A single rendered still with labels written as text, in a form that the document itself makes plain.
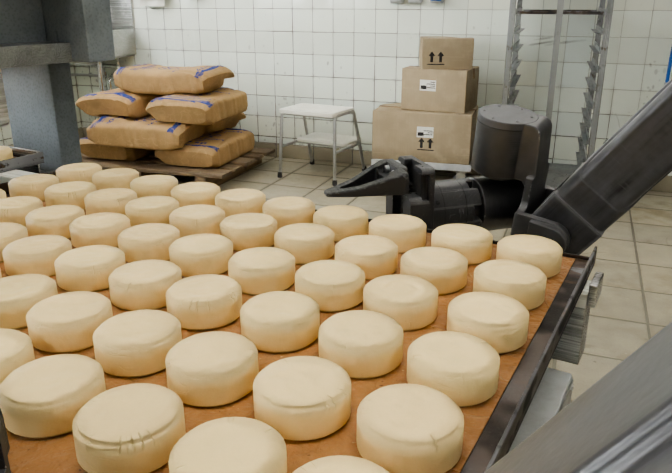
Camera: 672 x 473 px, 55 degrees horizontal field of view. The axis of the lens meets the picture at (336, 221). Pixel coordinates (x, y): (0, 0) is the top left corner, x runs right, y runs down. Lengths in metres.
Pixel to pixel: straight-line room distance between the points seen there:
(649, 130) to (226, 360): 0.40
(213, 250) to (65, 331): 0.14
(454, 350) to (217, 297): 0.16
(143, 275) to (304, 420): 0.20
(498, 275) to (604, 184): 0.19
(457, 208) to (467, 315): 0.25
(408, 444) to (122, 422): 0.13
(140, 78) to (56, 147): 3.24
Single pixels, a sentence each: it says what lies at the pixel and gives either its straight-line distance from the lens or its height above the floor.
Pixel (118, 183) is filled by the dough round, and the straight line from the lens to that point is 0.74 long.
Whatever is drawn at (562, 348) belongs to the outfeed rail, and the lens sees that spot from 0.54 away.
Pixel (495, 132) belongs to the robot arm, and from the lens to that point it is 0.63.
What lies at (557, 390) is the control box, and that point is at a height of 0.84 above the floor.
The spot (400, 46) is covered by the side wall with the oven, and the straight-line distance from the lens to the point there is 4.41.
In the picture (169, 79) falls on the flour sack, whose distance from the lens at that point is 4.25.
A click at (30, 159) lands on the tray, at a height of 0.91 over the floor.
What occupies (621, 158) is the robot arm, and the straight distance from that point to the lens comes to 0.61.
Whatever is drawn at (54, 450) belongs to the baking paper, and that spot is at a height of 0.90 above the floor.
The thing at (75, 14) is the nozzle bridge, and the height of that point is 1.09.
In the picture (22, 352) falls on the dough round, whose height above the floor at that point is 0.92.
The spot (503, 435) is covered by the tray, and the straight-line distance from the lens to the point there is 0.32.
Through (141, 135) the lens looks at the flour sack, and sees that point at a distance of 4.14.
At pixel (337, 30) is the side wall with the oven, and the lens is 4.55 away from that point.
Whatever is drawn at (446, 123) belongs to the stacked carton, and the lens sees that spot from 3.92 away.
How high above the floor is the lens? 1.10
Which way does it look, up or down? 19 degrees down
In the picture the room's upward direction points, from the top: straight up
